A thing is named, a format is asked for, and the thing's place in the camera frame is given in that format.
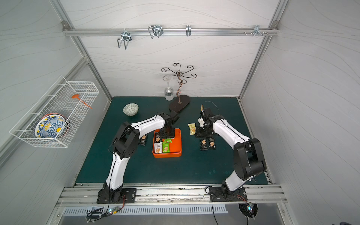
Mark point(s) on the black cookie packet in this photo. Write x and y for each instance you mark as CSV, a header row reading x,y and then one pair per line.
x,y
157,137
211,144
203,145
142,140

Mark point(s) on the yellow cookie packet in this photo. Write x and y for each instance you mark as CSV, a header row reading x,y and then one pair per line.
x,y
192,128

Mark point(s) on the small metal hook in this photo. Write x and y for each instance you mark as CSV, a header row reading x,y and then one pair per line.
x,y
188,30

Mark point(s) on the aluminium top rail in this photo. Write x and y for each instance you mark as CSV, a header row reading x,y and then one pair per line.
x,y
168,32

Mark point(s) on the white vented cable duct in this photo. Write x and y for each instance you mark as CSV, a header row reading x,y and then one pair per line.
x,y
196,209

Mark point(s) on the blue yellow patterned plate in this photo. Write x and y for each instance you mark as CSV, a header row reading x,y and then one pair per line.
x,y
50,126

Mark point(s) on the green patterned bowl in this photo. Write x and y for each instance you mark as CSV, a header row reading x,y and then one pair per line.
x,y
131,109

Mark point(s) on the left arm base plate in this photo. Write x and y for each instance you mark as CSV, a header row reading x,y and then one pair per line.
x,y
123,196

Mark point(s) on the white wire basket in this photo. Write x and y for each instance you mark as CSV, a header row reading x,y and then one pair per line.
x,y
57,99

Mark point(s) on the metal bracket hook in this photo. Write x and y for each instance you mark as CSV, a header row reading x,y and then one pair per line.
x,y
256,32

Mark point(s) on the metal double hook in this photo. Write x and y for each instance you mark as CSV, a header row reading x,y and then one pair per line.
x,y
124,40

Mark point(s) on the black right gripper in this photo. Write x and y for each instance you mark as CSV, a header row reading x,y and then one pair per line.
x,y
203,132

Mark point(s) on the dark metal cup stand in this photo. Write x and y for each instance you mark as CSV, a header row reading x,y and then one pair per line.
x,y
179,101

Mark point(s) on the orange storage box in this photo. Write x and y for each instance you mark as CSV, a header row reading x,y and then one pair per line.
x,y
175,147

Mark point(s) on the clear wine glass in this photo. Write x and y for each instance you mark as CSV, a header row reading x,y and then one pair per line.
x,y
168,90

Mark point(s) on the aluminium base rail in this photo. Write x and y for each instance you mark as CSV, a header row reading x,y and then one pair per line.
x,y
151,194

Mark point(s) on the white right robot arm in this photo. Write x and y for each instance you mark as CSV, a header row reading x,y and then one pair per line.
x,y
248,158

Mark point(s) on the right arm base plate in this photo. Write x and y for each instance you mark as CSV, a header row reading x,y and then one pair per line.
x,y
221,194

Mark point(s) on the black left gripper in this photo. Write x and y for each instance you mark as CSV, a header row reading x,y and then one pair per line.
x,y
167,132

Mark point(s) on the white cookie packet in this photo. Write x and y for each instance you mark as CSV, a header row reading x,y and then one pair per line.
x,y
158,148

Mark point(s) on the metal loop hook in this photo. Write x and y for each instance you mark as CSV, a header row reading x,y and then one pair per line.
x,y
155,31

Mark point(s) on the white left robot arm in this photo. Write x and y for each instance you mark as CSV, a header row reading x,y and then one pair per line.
x,y
126,142

